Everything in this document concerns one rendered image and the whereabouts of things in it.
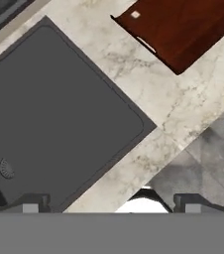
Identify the brown wooden tray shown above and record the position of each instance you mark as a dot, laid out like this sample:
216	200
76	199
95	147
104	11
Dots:
186	29

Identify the round sink drain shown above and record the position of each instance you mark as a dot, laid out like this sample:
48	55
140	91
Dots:
6	168

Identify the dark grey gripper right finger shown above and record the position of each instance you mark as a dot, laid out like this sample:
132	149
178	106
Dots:
191	201

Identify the dark grey sink basin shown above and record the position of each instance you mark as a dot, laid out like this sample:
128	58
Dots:
57	115

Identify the white round object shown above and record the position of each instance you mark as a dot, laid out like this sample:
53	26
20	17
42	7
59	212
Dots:
143	204

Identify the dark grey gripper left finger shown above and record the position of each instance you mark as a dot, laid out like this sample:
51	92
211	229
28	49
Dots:
34	202

